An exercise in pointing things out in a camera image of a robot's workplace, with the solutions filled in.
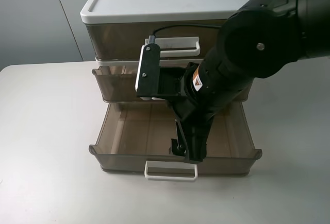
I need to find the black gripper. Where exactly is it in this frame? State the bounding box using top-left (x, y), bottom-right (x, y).
top-left (158, 62), bottom-right (214, 164)

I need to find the smoked drawer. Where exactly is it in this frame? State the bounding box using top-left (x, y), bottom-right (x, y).
top-left (86, 20), bottom-right (225, 61)
top-left (92, 65), bottom-right (254, 104)
top-left (89, 102), bottom-right (262, 182)

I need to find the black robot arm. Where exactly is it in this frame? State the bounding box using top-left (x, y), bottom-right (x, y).
top-left (170, 0), bottom-right (329, 164)

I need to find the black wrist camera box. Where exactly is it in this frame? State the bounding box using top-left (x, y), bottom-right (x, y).
top-left (136, 43), bottom-right (160, 100)

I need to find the black camera cable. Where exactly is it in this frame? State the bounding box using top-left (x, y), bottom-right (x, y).
top-left (148, 24), bottom-right (224, 45)

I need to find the white plastic drawer cabinet frame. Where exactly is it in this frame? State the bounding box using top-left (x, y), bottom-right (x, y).
top-left (80, 0), bottom-right (249, 66)

